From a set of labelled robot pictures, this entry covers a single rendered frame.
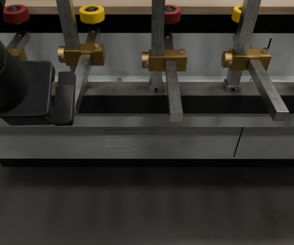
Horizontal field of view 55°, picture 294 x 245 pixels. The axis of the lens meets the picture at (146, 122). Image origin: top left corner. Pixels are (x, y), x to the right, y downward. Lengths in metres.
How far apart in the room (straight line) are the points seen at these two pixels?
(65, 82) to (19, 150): 1.27
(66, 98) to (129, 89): 0.63
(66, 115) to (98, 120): 0.74
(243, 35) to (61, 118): 0.66
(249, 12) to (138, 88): 0.40
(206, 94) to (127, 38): 0.36
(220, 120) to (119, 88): 0.39
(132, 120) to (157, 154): 0.48
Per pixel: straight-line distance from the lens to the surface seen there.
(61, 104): 0.33
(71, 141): 1.46
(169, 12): 0.96
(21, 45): 1.05
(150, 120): 1.04
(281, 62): 1.25
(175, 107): 0.69
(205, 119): 1.06
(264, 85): 0.81
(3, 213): 1.60
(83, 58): 0.86
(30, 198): 1.60
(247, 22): 0.87
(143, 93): 0.93
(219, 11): 1.06
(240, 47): 0.90
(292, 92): 1.05
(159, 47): 0.85
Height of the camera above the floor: 1.25
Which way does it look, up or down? 42 degrees down
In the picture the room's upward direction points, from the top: straight up
